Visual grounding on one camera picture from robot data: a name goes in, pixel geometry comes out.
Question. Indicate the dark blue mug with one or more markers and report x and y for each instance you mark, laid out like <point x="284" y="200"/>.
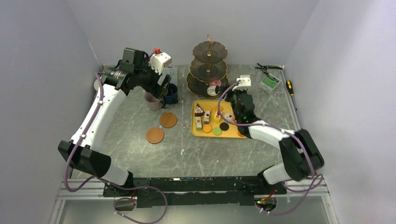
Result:
<point x="172" y="95"/>

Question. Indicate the black sandwich cookie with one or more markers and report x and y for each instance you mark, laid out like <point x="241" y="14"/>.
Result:
<point x="224" y="126"/>

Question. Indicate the green white device box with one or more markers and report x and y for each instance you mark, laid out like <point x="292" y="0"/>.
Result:
<point x="269" y="83"/>

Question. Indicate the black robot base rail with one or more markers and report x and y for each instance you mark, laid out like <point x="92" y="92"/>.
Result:
<point x="159" y="191"/>

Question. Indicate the pink frosted donut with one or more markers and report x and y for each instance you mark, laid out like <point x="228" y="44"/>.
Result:
<point x="215" y="83"/>

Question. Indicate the chocolate triangle cake slice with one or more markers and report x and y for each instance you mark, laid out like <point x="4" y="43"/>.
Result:
<point x="198" y="112"/>

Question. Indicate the clear plastic box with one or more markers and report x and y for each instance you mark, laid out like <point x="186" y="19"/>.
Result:
<point x="172" y="71"/>

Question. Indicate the red white cake slice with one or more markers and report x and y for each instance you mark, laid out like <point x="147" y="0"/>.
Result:
<point x="207" y="117"/>

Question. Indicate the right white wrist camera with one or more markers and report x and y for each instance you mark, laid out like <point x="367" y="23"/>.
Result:
<point x="243" y="83"/>

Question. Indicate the yellow serving tray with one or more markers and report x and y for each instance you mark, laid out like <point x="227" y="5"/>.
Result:
<point x="210" y="120"/>

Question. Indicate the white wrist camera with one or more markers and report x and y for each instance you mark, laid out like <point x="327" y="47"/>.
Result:
<point x="159" y="60"/>
<point x="243" y="83"/>

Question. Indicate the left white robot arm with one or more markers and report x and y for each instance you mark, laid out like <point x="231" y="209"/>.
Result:
<point x="137" y="68"/>

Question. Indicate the mauve mug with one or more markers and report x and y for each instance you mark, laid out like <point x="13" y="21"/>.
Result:
<point x="152" y="102"/>

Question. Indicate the white chocolate drizzle donut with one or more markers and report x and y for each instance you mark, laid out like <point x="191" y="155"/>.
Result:
<point x="213" y="90"/>

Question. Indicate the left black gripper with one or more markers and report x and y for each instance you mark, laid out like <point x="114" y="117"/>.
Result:
<point x="155" y="88"/>

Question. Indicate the three-tier black dessert stand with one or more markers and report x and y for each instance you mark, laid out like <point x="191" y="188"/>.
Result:
<point x="208" y="65"/>

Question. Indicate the orange round cookie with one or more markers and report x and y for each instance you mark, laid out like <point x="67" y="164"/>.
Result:
<point x="207" y="128"/>

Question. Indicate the black pliers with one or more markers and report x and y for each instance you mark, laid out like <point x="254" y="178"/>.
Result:
<point x="265" y="68"/>

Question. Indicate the yellow black screwdriver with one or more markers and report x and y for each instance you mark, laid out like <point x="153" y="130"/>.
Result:
<point x="290" y="90"/>

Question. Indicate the wooden coaster near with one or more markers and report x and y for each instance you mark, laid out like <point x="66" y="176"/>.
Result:
<point x="154" y="135"/>

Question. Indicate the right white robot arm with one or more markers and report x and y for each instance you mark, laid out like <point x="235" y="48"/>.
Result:
<point x="301" y="157"/>

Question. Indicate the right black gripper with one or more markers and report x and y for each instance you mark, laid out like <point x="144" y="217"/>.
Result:
<point x="231" y="92"/>

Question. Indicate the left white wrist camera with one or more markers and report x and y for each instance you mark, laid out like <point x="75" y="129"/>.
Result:
<point x="159" y="60"/>

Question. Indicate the green macaron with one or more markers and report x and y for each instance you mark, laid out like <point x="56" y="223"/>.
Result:
<point x="217" y="131"/>

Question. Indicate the green layered cake slice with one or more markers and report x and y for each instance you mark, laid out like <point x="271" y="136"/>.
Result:
<point x="198" y="123"/>

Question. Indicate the orange macaron top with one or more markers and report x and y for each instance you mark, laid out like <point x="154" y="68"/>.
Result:
<point x="207" y="108"/>

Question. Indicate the wooden coaster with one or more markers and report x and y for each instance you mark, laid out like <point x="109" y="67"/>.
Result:
<point x="168" y="120"/>
<point x="154" y="135"/>

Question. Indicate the white tape roll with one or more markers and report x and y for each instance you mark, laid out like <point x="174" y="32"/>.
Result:
<point x="96" y="85"/>

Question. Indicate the wooden coaster far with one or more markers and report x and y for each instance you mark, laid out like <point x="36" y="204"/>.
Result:
<point x="168" y="120"/>

